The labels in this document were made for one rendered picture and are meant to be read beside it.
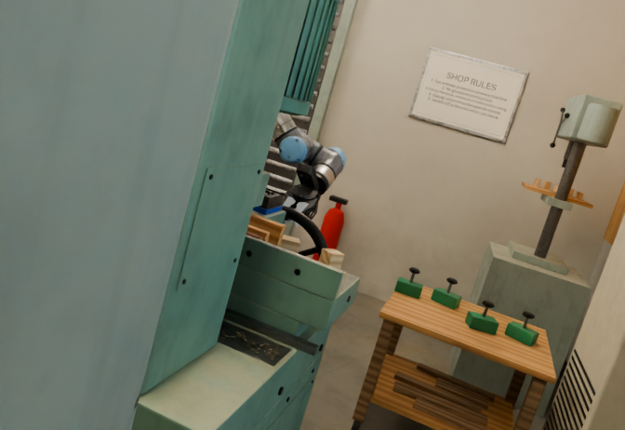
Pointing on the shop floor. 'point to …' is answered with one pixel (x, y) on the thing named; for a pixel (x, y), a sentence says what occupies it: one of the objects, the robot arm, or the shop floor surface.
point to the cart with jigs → (406, 307)
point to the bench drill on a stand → (540, 262)
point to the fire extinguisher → (333, 224)
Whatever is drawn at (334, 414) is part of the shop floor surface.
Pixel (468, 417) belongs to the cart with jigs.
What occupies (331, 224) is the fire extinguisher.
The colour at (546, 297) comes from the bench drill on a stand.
